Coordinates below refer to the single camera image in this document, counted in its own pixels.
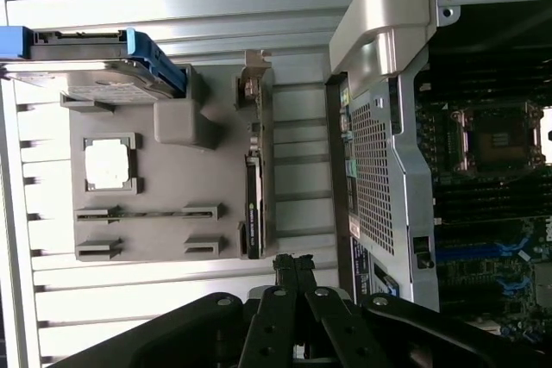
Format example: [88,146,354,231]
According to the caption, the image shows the green RAM stick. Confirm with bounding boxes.
[77,208,216,221]

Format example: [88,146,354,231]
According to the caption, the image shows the open grey PC case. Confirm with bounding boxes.
[325,0,552,313]

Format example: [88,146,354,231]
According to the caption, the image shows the silver hard disk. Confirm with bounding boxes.
[0,29,180,104]

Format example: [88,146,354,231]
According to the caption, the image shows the grey chipset heat sink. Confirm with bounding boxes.
[532,262,552,300]

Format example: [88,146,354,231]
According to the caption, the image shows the green motherboard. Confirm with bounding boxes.
[416,70,552,343]

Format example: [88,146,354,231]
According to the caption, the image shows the silver CPU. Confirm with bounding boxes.
[85,143,130,190]

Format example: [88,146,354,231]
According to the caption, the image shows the metal socket cover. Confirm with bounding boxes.
[538,104,552,171]

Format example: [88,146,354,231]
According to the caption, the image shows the grey parts rack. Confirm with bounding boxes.
[60,64,277,264]

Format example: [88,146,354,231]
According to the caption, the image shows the black expansion slot blue clip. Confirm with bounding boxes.
[435,275,532,296]

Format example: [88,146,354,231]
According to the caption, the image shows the CPU socket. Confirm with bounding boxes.
[448,100,547,178]

